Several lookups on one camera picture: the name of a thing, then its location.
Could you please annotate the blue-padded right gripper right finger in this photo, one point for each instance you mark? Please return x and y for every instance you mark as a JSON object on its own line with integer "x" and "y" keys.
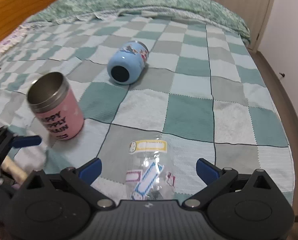
{"x": 217, "y": 182}

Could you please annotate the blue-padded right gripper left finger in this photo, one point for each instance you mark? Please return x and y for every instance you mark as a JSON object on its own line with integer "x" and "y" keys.
{"x": 80, "y": 182}

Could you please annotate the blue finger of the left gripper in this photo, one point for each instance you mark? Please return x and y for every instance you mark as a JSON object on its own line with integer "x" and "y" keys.
{"x": 21, "y": 142}

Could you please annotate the pink steel cup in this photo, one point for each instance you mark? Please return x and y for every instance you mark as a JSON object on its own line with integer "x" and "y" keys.
{"x": 52, "y": 101}

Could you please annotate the clear plastic sticker cup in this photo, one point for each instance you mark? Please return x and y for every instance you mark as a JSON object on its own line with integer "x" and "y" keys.
{"x": 150, "y": 174}

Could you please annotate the light blue cup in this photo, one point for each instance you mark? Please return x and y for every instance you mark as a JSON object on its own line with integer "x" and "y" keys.
{"x": 127, "y": 64}

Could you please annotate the checkered green bed sheet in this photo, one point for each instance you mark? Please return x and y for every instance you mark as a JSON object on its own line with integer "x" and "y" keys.
{"x": 200, "y": 91}

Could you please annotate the purple frilled pillow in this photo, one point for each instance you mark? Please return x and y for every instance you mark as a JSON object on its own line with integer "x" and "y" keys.
{"x": 14, "y": 38}

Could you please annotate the green floral duvet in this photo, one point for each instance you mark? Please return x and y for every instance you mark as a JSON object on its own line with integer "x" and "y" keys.
{"x": 207, "y": 11}

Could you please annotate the light wooden door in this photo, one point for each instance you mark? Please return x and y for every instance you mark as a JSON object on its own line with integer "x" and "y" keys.
{"x": 255, "y": 14}

